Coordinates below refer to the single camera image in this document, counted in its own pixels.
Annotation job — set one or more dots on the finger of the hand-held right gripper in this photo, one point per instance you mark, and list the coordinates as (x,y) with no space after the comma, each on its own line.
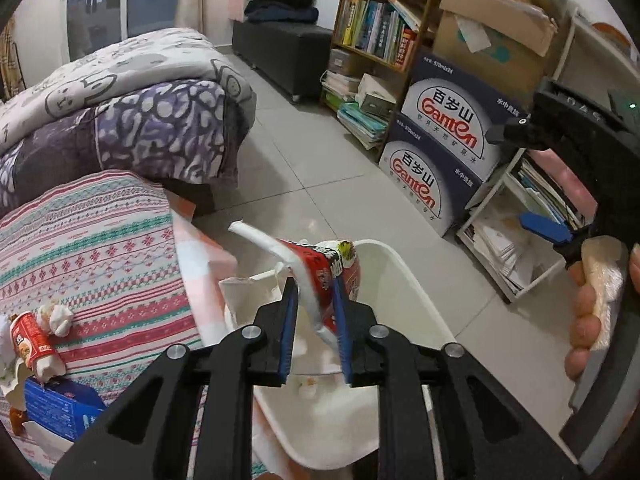
(545,226)
(510,133)

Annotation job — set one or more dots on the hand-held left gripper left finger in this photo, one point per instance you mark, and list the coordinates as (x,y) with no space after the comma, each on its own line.
(286,340)

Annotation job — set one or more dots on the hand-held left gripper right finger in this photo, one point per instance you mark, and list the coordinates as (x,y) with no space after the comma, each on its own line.
(342,340)

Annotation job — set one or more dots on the crushed red white carton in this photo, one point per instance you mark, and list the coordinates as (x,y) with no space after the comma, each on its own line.
(320,270)

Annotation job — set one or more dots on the white plastic bin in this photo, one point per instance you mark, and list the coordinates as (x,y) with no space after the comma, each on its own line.
(415,310)

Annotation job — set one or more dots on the blue white cardboard box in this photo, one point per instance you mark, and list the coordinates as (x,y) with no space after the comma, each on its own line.
(60,405)

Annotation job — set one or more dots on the person's right hand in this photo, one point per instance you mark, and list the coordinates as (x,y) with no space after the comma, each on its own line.
(585,305)

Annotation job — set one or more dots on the row of thin books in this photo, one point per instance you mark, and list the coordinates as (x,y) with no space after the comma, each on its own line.
(545,187)

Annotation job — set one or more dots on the stack of white booklets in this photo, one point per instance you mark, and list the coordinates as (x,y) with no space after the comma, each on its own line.
(495,250)

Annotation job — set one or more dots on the crumpled white paper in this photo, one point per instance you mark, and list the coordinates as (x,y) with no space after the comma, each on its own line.
(245,300)

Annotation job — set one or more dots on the white metal rack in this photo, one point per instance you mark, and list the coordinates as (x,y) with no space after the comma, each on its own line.
(492,192)

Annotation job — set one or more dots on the navy white water carton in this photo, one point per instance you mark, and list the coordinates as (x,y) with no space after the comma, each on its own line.
(420,180)
(450,110)

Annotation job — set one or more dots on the brown cardboard box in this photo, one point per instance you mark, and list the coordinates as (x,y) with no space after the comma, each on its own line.
(500,60)

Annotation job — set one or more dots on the pink checked bed sheet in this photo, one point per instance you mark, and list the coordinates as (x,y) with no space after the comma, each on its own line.
(200,270)

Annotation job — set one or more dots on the grey tissue box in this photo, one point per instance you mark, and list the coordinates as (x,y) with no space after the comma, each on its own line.
(377,96)

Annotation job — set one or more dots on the stack of books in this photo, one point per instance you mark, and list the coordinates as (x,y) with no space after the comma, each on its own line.
(364,125)
(340,90)

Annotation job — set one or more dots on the red green patterned blanket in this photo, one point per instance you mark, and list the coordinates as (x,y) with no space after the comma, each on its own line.
(100,260)

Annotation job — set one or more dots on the wooden bookshelf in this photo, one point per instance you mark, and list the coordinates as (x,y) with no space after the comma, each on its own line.
(341,7)

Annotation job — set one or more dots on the crumpled white tissue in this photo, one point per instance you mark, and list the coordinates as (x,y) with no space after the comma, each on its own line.
(56,319)

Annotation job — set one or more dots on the dark storage bench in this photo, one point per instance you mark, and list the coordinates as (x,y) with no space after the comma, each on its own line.
(285,55)

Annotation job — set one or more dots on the purple patterned quilt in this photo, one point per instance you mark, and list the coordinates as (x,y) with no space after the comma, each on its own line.
(150,130)

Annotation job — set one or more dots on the red paper cup on bed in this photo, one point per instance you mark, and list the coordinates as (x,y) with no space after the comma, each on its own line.
(31,342)

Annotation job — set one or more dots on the pile of dark clothes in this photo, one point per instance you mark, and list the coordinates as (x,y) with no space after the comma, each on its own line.
(282,2)

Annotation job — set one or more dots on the grey cartoon print quilt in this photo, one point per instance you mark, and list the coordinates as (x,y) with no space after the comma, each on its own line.
(125,65)

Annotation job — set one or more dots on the glass sliding door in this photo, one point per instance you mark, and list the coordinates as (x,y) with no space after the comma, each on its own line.
(125,0)

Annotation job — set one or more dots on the plaid cloth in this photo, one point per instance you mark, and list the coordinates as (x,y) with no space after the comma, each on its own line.
(11,60)

